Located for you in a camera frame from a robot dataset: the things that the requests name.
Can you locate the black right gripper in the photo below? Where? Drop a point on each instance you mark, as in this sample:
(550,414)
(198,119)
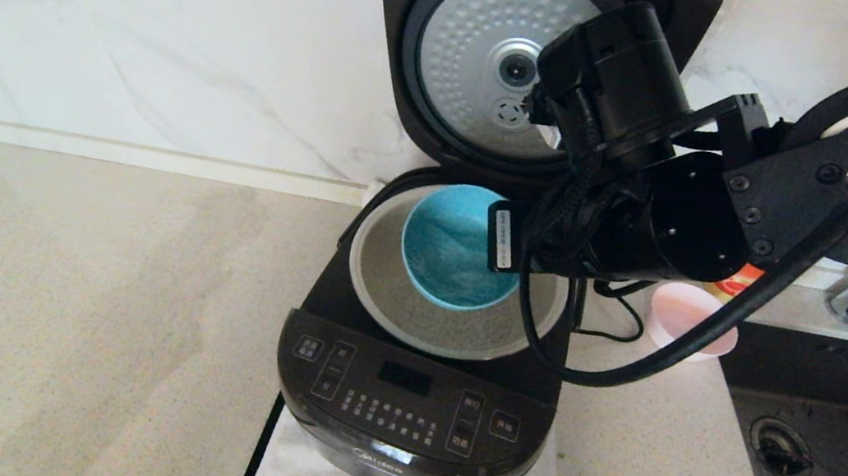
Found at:
(637,77)

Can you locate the black rice cooker lid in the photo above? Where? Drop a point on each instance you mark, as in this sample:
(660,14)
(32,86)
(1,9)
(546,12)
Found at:
(419,38)

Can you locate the pink plastic bowl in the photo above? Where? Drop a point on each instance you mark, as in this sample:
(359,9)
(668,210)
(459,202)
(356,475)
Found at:
(672,306)

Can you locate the teal plastic bowl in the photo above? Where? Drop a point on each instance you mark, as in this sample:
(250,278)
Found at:
(427,214)

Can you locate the white raw rice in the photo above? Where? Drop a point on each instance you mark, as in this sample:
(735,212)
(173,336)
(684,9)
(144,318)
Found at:
(461,330)

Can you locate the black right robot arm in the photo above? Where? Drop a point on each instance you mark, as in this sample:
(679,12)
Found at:
(692,218)

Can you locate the grey inner pot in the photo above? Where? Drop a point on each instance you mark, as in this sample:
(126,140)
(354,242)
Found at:
(379,265)

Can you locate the black rice cooker base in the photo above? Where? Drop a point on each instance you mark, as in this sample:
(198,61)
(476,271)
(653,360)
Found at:
(398,425)

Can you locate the yellow capped detergent bottle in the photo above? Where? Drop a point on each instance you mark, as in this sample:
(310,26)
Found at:
(742,279)

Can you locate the metal sink drain strainer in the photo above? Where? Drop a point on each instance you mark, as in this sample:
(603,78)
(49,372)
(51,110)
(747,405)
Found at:
(780,450)

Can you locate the black strip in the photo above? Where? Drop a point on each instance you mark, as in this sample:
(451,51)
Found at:
(259,456)

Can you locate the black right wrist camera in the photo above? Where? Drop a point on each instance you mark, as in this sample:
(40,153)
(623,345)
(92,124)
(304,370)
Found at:
(568,67)

